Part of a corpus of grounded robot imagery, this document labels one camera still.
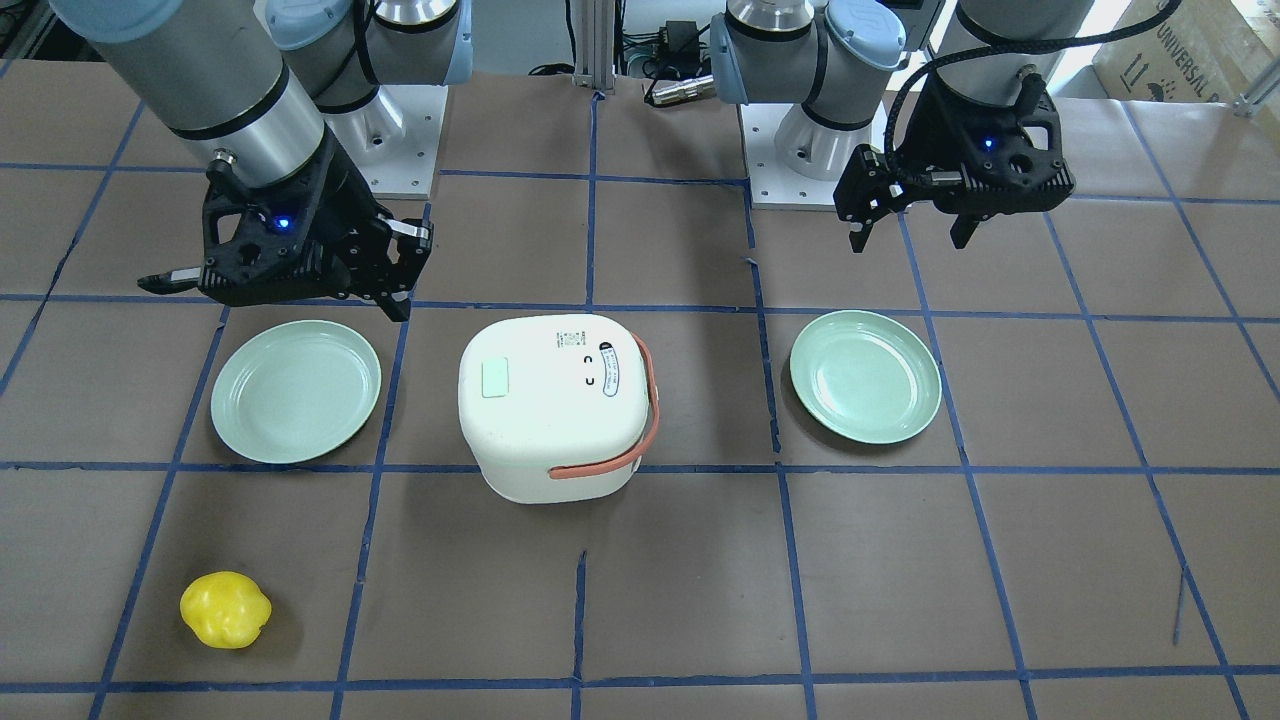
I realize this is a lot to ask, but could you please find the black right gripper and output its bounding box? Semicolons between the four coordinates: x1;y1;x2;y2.
137;129;434;323

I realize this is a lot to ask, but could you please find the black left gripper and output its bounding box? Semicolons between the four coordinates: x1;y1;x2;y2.
835;76;1076;252

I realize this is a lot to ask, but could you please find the white rice cooker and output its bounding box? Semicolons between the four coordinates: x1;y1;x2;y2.
457;314;660;505

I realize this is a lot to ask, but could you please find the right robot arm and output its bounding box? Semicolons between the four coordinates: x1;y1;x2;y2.
52;1;474;323

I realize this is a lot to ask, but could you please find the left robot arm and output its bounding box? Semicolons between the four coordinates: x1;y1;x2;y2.
707;1;1088;252

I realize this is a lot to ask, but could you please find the green plate near potato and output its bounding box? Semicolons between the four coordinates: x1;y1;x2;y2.
210;320;381;465

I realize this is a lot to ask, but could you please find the green plate far side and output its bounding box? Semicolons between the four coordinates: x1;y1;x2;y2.
788;310;942;445

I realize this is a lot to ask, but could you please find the cardboard box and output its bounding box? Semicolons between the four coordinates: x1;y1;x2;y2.
1092;1;1279;102

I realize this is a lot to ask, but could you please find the yellow toy potato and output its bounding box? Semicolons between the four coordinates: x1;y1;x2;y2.
179;571;273;650

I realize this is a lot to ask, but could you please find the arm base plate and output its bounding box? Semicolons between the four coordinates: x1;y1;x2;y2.
739;102;887;211
325;85;449;200

